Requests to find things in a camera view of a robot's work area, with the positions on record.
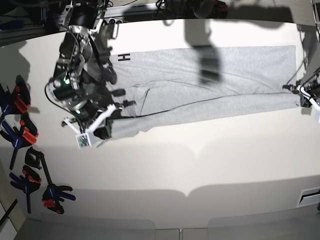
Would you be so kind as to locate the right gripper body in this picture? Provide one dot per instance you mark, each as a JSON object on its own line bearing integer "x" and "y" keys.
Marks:
{"x": 86, "y": 112}

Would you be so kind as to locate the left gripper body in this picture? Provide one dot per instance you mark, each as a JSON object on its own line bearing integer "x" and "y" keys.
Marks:
{"x": 311, "y": 91}

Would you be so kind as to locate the grey T-shirt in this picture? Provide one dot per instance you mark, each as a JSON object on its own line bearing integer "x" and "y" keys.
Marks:
{"x": 178, "y": 86}

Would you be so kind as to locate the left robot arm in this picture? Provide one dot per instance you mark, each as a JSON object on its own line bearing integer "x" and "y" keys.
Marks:
{"x": 305, "y": 82}

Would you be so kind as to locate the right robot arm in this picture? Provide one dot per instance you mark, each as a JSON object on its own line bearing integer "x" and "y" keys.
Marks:
{"x": 81, "y": 83}

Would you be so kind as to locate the blue orange bar clamp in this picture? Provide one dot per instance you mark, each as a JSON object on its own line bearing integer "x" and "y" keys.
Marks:
{"x": 28, "y": 183}
{"x": 15, "y": 102}
{"x": 20, "y": 138}

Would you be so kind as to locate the top blue orange bar clamp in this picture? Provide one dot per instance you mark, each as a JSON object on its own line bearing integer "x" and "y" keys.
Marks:
{"x": 15, "y": 102}

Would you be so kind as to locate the long black bar clamp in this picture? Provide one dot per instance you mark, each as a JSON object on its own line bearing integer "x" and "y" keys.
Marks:
{"x": 54, "y": 194}

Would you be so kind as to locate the white label with black mark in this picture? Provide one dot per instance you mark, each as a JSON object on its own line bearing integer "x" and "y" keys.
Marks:
{"x": 308, "y": 197}

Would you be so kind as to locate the black strip at table corner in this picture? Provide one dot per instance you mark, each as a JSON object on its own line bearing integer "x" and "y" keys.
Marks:
{"x": 7, "y": 213}

